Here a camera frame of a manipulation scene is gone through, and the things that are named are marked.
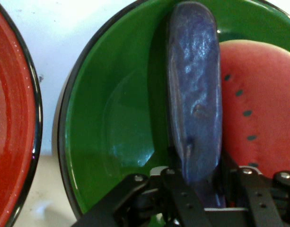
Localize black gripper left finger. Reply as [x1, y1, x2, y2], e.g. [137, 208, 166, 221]
[72, 146, 211, 227]

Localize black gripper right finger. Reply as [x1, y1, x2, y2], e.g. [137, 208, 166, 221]
[220, 151, 290, 227]

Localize purple toy eggplant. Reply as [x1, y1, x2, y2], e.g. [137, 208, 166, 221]
[167, 1, 227, 209]

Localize toy watermelon slice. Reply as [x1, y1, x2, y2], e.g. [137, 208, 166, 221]
[218, 39, 290, 178]

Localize green enamel plate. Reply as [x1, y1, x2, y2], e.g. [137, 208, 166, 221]
[57, 0, 290, 218]

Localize red enamel plate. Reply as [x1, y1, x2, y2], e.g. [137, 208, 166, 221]
[0, 2, 43, 227]

